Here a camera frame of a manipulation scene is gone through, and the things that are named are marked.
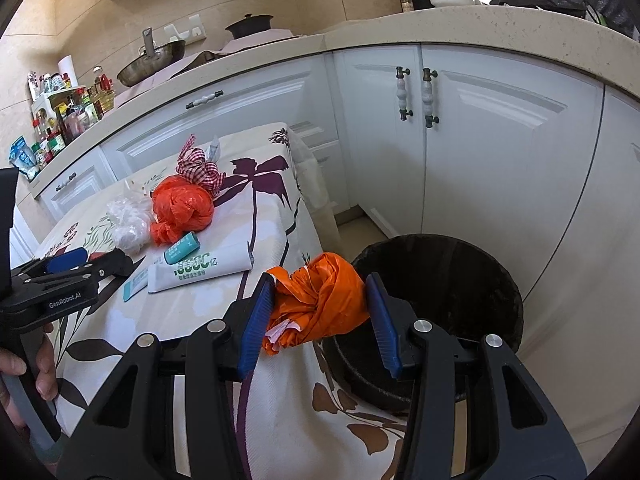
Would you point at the red checkered ribbon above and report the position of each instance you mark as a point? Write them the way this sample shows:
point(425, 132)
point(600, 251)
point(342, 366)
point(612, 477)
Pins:
point(200, 165)

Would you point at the white cabinet door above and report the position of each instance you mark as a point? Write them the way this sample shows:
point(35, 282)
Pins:
point(600, 260)
point(500, 160)
point(370, 135)

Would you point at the beige stone countertop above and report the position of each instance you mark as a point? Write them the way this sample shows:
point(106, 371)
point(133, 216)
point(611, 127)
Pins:
point(500, 25)

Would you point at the white paper towel roll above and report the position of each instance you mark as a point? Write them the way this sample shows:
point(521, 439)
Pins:
point(67, 70)

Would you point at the person's left hand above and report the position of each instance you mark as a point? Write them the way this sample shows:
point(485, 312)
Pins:
point(46, 365)

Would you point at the wide white cabinet front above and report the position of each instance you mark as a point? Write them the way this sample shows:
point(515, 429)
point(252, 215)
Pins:
point(240, 110)

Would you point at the white toothpaste tube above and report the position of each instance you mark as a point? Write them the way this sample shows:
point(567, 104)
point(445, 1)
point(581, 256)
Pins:
point(200, 270)

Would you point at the blue snack bag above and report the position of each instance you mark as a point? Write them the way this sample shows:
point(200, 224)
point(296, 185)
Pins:
point(24, 157)

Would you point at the floral tablecloth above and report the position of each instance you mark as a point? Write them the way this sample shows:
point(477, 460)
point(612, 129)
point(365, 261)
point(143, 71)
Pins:
point(280, 410)

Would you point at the metal wok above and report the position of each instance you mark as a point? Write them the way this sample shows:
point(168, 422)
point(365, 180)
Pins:
point(150, 62)

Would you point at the black round waste bin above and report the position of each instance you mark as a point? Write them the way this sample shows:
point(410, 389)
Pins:
point(450, 285)

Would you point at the cluster of condiment bottles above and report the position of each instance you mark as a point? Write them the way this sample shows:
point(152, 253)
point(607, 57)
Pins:
point(75, 110)

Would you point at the light blue flat packet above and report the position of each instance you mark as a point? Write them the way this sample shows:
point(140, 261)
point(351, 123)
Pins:
point(134, 287)

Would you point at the red-orange plastic bag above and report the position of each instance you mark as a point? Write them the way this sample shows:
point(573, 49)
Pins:
point(182, 207)

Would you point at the white spice rack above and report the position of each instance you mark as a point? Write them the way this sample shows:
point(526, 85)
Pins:
point(47, 99)

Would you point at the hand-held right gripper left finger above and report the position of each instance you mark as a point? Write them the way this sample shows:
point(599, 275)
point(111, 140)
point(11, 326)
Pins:
point(255, 320)

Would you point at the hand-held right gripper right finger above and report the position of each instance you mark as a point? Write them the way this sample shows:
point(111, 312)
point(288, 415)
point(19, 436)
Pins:
point(382, 320)

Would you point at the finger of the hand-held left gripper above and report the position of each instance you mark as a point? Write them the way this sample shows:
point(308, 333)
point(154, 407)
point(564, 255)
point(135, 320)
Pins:
point(112, 262)
point(65, 260)

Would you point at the black lidded pot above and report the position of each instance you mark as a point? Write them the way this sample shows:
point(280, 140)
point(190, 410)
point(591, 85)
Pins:
point(249, 27)

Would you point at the white plastic bag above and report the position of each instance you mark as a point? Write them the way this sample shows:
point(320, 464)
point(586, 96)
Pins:
point(127, 225)

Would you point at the orange plastic bag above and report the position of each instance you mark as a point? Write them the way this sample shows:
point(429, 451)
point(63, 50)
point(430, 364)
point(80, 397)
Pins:
point(320, 300)

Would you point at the white wall socket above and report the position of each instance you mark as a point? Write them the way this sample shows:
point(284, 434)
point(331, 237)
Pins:
point(196, 27)

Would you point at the small teal tube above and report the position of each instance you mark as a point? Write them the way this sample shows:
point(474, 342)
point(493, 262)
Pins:
point(181, 249)

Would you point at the small white drawer front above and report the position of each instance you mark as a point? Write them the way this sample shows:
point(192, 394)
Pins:
point(85, 185)

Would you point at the blue and white tube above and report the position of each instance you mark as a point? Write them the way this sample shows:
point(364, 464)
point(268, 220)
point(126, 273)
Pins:
point(215, 150)

